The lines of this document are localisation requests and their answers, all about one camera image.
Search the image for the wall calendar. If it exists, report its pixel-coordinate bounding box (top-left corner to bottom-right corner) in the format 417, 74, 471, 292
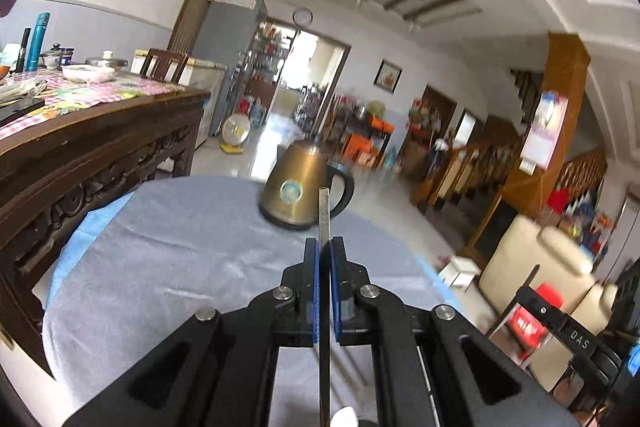
517, 89, 570, 172

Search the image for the black slim bottle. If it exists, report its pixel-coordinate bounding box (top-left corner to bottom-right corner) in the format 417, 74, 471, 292
15, 28, 32, 74

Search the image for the metal chopstick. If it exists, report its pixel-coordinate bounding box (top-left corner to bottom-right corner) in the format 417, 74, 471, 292
517, 264, 541, 308
318, 187, 333, 427

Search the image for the grey refrigerator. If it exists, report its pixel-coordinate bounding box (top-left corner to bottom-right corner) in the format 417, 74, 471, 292
192, 0, 268, 138

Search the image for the dark carved wooden table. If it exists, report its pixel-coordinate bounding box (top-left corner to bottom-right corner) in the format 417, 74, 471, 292
0, 84, 212, 380

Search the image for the lidded ceramic jar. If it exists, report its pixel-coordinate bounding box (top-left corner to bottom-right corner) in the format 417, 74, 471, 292
40, 43, 63, 70

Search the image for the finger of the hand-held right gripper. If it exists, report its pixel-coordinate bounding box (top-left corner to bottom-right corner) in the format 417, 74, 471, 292
515, 287, 548, 325

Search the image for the cream leather armchair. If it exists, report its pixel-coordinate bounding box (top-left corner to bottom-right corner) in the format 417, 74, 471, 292
477, 214, 621, 393

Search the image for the teal thermos bottle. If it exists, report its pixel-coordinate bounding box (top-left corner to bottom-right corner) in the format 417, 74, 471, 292
26, 12, 51, 72

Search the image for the steel pot lid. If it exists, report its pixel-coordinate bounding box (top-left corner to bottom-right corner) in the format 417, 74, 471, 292
85, 51, 130, 70

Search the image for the red plastic stool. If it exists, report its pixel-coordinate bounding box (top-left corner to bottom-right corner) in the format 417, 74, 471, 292
505, 282, 566, 368

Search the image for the wooden pillar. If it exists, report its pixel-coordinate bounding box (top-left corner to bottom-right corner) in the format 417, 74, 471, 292
460, 32, 591, 258

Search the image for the small white stool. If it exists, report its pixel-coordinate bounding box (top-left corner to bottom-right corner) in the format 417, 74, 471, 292
437, 257, 482, 293

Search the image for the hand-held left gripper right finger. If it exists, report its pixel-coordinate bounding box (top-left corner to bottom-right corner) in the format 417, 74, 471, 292
329, 237, 581, 427

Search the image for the bronze electric kettle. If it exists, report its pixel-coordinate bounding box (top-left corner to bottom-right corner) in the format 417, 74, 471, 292
256, 138, 356, 230

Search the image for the glass display cabinet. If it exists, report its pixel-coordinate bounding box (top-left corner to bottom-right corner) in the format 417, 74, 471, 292
240, 19, 296, 112

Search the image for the crumpled plastic bag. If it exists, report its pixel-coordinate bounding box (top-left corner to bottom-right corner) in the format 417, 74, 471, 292
0, 79, 48, 104

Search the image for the pink checkered tablecloth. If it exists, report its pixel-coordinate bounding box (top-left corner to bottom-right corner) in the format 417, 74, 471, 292
0, 69, 188, 140

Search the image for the light blue table cover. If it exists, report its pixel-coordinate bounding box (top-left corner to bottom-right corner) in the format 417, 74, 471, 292
46, 194, 466, 313

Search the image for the white chest freezer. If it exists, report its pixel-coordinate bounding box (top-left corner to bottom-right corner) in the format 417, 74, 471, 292
131, 49, 227, 152

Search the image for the white ceramic bowl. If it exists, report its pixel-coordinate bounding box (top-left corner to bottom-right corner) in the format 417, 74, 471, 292
61, 64, 117, 84

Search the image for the wooden stair railing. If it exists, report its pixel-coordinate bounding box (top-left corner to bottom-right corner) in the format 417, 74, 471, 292
410, 142, 608, 208

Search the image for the framed wall picture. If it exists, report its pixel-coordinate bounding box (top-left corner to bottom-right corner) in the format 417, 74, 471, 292
373, 59, 403, 94

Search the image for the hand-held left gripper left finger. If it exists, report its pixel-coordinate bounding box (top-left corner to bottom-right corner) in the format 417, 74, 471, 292
62, 237, 321, 427

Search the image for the black smartphone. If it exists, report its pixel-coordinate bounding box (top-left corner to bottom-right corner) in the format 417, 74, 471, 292
0, 97, 46, 128

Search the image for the small floor fan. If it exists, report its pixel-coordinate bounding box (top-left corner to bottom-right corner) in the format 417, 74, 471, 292
220, 114, 252, 155

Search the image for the grey table cloth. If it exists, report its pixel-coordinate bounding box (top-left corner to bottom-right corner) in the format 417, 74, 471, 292
42, 174, 466, 427

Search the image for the dark wooden chair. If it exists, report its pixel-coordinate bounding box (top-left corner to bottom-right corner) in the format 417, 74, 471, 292
140, 48, 188, 84

